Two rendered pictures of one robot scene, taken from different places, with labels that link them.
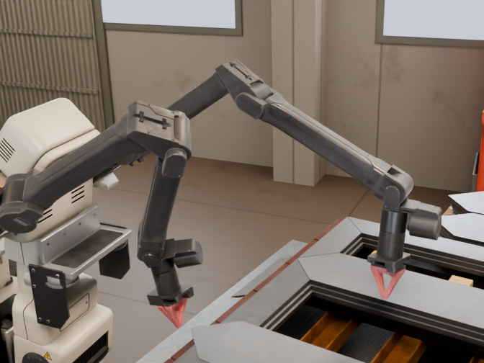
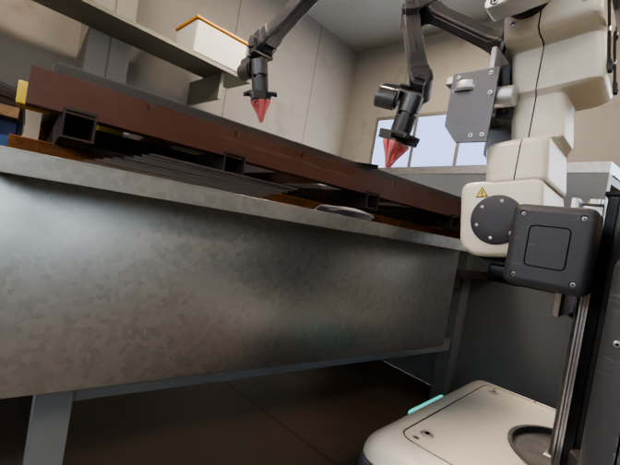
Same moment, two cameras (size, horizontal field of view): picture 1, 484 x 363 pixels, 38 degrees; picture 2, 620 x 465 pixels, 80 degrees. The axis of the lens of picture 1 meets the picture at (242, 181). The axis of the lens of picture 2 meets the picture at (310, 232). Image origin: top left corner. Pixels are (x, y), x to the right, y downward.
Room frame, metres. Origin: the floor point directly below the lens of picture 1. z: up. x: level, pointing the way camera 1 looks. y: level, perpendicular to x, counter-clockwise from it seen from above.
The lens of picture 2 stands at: (2.52, 0.32, 0.65)
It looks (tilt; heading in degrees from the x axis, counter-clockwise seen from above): 1 degrees down; 198
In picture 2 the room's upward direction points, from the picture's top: 10 degrees clockwise
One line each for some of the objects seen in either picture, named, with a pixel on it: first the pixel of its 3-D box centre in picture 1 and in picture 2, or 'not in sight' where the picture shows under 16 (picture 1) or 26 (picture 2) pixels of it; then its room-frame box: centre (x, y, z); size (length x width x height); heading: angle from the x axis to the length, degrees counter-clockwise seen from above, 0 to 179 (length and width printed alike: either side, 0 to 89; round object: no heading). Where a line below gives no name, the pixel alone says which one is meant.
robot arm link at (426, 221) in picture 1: (413, 209); (253, 60); (1.37, -0.37, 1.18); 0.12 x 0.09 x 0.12; 63
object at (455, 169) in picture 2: not in sight; (477, 182); (0.34, 0.49, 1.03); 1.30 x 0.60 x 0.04; 56
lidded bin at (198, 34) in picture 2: not in sight; (209, 52); (-0.24, -1.77, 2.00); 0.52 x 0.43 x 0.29; 155
